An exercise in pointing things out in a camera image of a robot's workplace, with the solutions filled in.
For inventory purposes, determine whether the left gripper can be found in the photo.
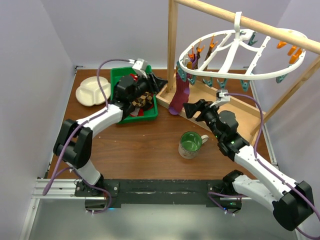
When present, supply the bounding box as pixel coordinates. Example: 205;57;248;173
128;70;167;103

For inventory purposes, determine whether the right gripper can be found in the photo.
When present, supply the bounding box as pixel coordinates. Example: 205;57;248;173
182;99;223;141

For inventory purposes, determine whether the argyle brown sock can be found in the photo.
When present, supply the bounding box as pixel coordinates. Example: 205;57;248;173
132;91;153;108

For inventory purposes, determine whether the red white patterned sock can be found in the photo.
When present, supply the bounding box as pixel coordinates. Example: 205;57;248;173
137;103;154;117

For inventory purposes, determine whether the maroon sock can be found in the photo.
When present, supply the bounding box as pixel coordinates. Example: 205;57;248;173
168;67;190;115

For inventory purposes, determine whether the white round clip hanger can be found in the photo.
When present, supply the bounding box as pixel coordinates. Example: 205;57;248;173
176;22;306;81

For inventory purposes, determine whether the red white striped sock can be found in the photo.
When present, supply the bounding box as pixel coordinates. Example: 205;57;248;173
130;73;138;81

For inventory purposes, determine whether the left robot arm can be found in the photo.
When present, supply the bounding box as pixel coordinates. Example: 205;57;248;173
53;73;168;196

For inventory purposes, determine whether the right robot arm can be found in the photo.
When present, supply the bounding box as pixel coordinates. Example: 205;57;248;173
183;99;320;231

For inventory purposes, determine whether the green enamel mug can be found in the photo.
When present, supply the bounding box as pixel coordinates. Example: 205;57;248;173
178;131;209;160

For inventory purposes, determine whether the green plastic bin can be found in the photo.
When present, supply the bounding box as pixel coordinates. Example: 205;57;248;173
109;66;158;124

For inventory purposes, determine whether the white divided plate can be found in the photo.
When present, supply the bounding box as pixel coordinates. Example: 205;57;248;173
75;76;111;107

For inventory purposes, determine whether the orange clothes peg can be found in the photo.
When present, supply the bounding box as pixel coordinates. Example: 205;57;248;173
289;48;302;65
276;41;287;49
287;45;297;56

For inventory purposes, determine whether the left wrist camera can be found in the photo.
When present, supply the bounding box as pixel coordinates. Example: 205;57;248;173
132;58;148;75

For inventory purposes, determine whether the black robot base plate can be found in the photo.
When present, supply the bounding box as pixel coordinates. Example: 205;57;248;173
74;178;243;210

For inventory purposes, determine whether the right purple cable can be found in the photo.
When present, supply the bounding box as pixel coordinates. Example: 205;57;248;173
207;92;320;239

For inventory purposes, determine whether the purple cable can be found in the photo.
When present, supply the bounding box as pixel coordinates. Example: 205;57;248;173
207;92;320;239
42;58;136;213

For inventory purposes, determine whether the wooden rack frame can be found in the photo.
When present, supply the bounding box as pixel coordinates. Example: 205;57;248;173
175;0;320;122

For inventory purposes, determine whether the aluminium frame rail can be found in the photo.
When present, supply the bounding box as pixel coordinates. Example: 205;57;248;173
20;179;114;240

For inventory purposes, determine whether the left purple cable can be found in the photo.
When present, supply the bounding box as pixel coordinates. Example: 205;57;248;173
42;58;136;213

